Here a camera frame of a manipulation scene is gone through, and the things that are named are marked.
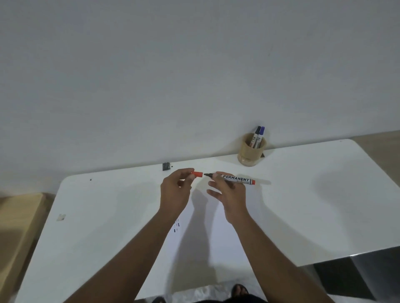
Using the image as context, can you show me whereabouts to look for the person's left hand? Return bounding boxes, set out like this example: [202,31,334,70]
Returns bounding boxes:
[159,168,196,219]

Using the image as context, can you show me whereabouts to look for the person's right hand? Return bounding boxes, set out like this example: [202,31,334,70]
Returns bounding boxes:
[206,171,250,225]

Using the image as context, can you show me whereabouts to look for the red capped white marker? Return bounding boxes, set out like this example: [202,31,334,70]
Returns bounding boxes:
[203,172,256,185]

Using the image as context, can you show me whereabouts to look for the round wooden pen holder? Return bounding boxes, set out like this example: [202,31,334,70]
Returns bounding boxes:
[237,132,268,167]

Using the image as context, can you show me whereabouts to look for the white paper sheet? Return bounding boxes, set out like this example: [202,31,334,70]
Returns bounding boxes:
[134,187,266,301]

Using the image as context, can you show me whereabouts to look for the black capped white marker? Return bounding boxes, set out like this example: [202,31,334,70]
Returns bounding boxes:
[250,126,262,148]

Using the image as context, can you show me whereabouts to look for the person's right forearm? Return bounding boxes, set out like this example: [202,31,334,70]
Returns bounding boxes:
[231,214,335,303]

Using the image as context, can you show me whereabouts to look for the person's left forearm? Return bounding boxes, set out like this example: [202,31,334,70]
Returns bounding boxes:
[62,207,180,303]

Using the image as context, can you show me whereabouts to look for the person's right foot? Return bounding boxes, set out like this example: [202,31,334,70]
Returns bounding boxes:
[232,284,249,299]

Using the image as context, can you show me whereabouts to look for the black shorts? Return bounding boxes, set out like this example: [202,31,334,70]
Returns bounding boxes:
[192,295,268,303]

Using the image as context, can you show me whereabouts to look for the light wooden cabinet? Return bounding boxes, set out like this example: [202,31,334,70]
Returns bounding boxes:
[0,193,56,303]

